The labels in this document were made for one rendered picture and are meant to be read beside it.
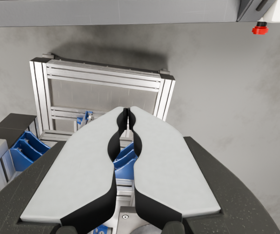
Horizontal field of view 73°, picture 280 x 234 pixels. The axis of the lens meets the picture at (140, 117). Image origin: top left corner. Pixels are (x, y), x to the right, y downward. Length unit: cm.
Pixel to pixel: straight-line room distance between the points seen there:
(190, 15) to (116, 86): 86
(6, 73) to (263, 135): 212
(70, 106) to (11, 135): 68
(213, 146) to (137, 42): 114
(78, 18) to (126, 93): 88
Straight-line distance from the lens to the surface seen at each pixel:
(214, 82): 153
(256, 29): 59
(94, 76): 117
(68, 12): 38
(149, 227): 56
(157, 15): 37
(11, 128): 71
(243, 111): 176
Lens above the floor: 131
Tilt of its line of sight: 59 degrees down
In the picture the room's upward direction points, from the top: 176 degrees clockwise
